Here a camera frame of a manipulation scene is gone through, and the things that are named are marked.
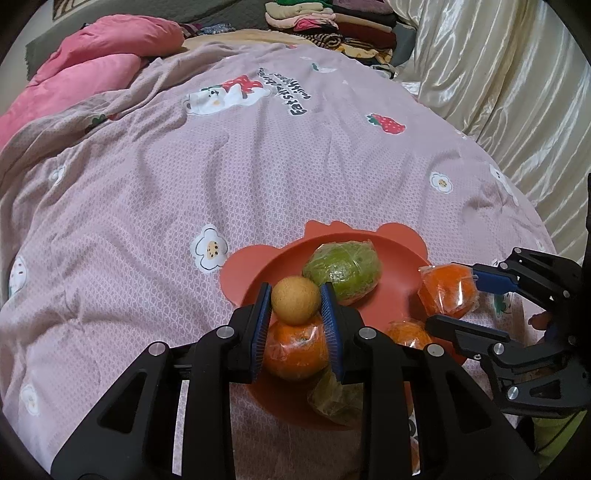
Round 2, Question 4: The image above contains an orange fruit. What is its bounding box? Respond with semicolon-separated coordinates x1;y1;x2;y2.
418;263;478;319
410;437;421;476

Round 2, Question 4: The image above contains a green fruit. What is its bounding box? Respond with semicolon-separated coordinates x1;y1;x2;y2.
308;368;363;429
301;240;382;305

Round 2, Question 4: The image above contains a small tan longan fruit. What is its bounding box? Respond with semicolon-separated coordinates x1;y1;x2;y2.
271;276;321;326

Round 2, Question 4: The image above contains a person's hand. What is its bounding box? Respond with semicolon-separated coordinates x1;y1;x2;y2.
528;312;551;331

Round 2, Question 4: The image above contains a green sleeve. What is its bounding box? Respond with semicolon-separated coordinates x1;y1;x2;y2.
533;411;586;471

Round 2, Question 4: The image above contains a wrapped orange in plate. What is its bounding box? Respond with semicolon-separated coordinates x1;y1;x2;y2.
386;319;433;350
263;314;329;381

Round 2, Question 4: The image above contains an orange bear-shaped plate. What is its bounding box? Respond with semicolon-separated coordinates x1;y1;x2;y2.
221;220;429;430

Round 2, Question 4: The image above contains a cream satin curtain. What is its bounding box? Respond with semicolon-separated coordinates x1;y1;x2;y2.
390;1;590;261

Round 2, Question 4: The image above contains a mauve patterned quilt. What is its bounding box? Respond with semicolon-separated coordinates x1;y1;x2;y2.
1;44;553;467

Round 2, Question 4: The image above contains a pile of folded clothes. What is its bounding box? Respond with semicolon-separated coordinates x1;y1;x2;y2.
264;0;417;79

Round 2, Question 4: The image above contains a pink blanket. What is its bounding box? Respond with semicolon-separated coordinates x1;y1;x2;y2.
1;26;184;145

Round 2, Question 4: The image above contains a beige bed sheet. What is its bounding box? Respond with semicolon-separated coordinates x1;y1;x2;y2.
182;29;314;50

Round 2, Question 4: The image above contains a grey headboard cover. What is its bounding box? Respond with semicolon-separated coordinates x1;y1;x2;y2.
25;1;266;80

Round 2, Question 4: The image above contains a wall painting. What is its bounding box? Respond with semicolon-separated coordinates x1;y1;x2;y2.
52;0;89;21

